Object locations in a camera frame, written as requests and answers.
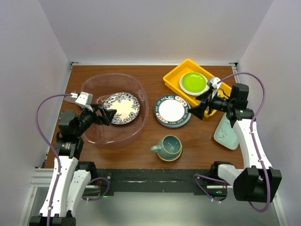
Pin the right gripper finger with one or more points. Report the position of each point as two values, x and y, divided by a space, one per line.
206 96
199 110

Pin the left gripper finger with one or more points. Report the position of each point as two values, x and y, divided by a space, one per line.
106 117
97 107

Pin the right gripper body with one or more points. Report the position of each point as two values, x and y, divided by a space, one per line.
221 104

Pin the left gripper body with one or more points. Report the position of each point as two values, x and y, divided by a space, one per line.
87 117

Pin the blue floral plate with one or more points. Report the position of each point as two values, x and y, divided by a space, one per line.
127 106

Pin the green rimmed lettered plate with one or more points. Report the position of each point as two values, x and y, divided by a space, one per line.
171 108

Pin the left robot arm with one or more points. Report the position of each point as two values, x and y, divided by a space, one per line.
70 176

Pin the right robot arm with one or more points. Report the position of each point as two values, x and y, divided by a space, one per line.
258 181

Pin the clear plastic bin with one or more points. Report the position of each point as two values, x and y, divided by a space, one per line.
101 87

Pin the pale blue rimmed plate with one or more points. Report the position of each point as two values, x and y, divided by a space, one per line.
190 93

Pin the watermelon pattern plate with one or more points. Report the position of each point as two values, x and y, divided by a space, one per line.
174 124

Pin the lime green plate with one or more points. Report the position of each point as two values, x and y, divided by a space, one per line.
194 82

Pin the grey triangular marker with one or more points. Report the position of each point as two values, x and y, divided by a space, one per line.
69 99

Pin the pale green rectangular dish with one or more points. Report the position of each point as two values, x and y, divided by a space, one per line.
225 134

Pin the yellow plastic tray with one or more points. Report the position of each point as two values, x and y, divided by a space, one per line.
172 79

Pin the teal glazed mug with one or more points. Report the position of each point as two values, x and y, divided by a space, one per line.
168 147

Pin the yellow rimmed dark bowl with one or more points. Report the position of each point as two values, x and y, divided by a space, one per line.
171 159

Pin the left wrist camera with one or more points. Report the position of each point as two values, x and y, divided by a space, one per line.
82 99

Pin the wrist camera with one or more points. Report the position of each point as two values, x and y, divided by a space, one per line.
214 83
82 99

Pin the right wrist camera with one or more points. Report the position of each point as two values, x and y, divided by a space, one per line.
214 83

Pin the aluminium frame rail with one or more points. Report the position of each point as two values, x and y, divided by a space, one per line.
36 195

